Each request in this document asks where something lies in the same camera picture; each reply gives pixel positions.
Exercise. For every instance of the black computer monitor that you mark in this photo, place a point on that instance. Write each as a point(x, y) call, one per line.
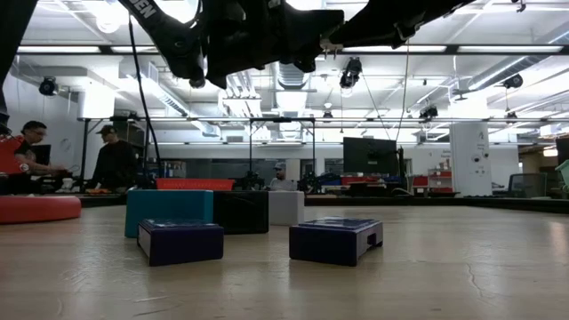
point(369, 155)

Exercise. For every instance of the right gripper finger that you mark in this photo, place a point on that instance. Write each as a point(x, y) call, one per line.
point(369, 26)

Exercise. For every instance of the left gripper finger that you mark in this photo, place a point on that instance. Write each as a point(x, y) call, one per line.
point(315, 26)

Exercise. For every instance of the black aluminium table frame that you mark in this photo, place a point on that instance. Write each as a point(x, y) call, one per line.
point(400, 201)

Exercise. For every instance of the white building column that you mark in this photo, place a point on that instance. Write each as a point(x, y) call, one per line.
point(471, 169)

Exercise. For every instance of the black rectangular block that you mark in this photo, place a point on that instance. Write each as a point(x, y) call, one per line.
point(242, 213)

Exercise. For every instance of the background black robot arm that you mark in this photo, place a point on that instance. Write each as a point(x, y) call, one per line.
point(313, 182)
point(251, 181)

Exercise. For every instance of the navy blue rectangular box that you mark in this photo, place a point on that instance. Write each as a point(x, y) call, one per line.
point(331, 244)
point(182, 244)

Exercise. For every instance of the green plastic basket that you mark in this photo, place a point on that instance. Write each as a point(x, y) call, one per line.
point(564, 171)

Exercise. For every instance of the background black rig frame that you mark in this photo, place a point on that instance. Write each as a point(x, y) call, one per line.
point(282, 119)

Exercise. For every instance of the red storage shelf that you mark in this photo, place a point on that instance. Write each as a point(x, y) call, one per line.
point(440, 174)

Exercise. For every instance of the person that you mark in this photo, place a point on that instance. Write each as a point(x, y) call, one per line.
point(31, 153)
point(281, 182)
point(115, 162)

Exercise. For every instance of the green white wall charger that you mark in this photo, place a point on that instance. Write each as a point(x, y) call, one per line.
point(326, 44)

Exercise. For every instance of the teal rectangular block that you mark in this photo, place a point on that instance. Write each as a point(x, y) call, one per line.
point(164, 211)

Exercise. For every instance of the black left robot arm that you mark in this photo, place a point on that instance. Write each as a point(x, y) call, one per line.
point(169, 40)

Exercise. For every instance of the white rectangular block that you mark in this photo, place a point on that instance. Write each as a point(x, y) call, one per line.
point(286, 208)

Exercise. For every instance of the red plastic basket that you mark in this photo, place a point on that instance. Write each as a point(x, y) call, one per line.
point(195, 184)

